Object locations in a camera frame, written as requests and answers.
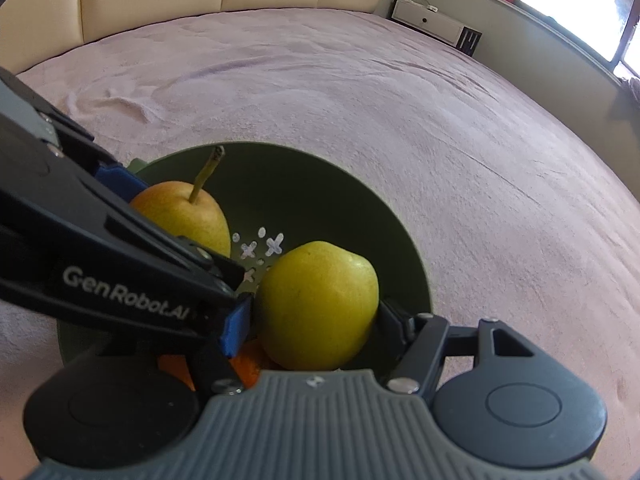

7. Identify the red-yellow pear with stem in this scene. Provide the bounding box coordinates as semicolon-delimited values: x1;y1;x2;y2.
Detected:
129;145;232;261

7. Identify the white bedside cabinet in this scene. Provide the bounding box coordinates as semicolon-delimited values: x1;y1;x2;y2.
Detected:
389;0;483;56

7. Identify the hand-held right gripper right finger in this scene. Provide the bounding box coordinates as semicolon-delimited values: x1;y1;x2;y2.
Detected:
372;300;546;396

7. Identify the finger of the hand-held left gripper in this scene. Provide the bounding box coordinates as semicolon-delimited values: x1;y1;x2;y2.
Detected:
40;110;146;206
107;212;248;306

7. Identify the orange tangerine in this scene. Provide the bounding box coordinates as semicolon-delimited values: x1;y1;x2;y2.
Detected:
159;339;281;392

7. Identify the pink bed blanket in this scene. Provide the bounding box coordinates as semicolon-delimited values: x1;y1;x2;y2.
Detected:
0;7;640;461

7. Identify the bright window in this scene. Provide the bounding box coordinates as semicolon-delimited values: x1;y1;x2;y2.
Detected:
517;0;640;78

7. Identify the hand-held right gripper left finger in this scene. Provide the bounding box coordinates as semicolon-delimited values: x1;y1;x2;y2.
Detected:
192;294;252;396

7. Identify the green plastic colander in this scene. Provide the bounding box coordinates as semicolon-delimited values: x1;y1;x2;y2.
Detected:
56;141;433;391

